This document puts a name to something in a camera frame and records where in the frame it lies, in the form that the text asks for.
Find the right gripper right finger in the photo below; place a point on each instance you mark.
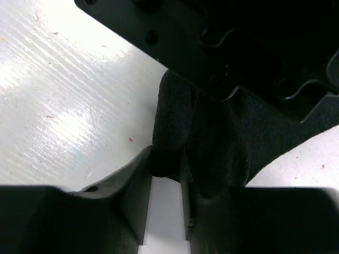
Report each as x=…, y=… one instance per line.
x=259, y=220

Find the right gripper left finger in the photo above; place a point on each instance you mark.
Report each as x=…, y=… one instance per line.
x=108, y=216

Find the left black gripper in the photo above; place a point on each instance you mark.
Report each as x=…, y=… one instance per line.
x=285, y=53

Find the plain black sock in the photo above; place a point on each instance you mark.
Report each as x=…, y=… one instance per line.
x=226, y=143

